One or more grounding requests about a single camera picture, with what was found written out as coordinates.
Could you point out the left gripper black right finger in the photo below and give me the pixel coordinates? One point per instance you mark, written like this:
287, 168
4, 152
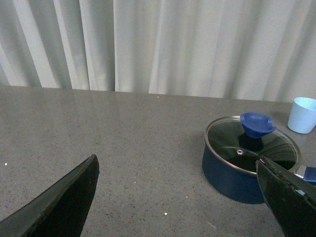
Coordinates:
291, 199

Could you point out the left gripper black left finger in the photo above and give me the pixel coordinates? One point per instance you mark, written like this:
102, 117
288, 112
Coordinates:
61, 210

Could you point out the glass lid blue knob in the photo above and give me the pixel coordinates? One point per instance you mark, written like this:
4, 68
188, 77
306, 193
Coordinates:
240, 141

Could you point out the light blue cup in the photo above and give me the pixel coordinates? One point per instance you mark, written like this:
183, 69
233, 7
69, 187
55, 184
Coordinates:
302, 117

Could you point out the white curtain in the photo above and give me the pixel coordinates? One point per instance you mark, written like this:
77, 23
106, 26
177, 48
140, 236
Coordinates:
241, 49

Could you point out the blue saucepan with handle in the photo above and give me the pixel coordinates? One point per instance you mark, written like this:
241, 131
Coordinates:
239, 185

